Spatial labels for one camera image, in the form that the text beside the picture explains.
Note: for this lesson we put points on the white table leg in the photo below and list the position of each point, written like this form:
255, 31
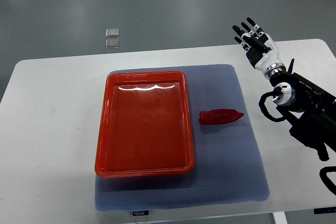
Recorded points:
279, 217

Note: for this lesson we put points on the upper metal floor plate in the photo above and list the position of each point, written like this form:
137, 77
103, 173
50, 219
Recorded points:
112, 32

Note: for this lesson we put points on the metal floor plate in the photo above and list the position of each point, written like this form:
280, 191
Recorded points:
112, 32
112, 43

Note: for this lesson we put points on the dark blue table label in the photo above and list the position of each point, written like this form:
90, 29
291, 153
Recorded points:
326, 210

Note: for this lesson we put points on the lower metal floor plate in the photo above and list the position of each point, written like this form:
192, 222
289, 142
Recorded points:
112, 43

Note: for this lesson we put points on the red plastic tray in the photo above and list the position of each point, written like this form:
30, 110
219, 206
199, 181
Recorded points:
145, 127

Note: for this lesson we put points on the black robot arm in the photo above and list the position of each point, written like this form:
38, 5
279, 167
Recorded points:
307, 107

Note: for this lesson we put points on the black table label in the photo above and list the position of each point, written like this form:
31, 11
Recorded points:
140, 213

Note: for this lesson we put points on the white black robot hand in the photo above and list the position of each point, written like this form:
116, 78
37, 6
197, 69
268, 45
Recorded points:
260, 49

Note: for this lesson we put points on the red pepper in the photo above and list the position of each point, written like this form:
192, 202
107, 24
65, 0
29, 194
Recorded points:
219, 116

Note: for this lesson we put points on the grey blue mat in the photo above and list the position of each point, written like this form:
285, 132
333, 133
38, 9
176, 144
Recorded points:
228, 166

